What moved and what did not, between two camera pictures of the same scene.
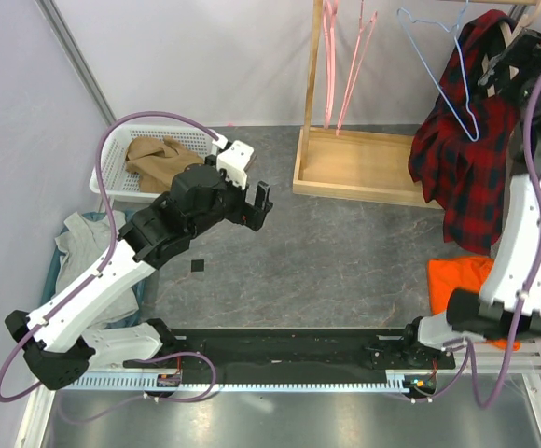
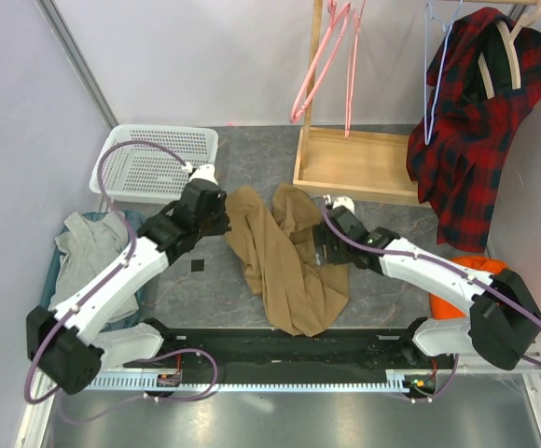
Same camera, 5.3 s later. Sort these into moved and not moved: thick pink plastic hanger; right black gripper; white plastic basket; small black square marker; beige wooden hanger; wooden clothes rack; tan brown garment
Moved: right black gripper; tan brown garment; thick pink plastic hanger
Not moved: beige wooden hanger; wooden clothes rack; white plastic basket; small black square marker
